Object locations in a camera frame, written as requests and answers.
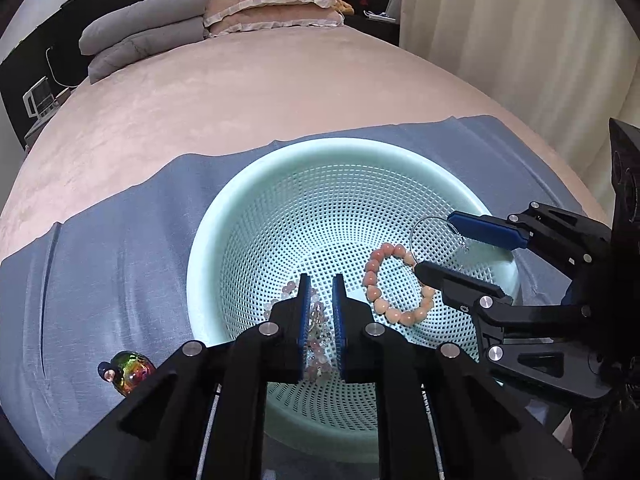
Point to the pink bed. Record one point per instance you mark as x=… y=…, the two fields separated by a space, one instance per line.
x=250 y=85

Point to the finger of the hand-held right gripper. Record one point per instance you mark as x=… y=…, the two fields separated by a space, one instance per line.
x=487 y=230
x=450 y=282

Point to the white bedside device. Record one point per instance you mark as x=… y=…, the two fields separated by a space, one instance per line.
x=39 y=99

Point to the blue-grey cloth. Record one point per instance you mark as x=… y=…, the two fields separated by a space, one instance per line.
x=125 y=260

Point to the iridescent glass charm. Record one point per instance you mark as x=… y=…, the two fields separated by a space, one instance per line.
x=131 y=367

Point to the dark nightstand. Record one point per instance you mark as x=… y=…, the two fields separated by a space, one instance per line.
x=372 y=27

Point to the pink pillow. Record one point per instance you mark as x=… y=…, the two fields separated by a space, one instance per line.
x=270 y=2

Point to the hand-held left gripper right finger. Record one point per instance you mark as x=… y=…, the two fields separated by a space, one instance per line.
x=339 y=325

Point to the cream curtain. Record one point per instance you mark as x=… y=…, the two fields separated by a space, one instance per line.
x=525 y=60

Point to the folded grey quilt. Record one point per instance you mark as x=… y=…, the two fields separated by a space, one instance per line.
x=145 y=25

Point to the brown teddy bear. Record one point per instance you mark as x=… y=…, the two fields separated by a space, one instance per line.
x=342 y=4

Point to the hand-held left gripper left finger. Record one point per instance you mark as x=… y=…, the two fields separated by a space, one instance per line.
x=302 y=325

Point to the mint green plastic basket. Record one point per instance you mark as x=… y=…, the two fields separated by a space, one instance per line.
x=325 y=210

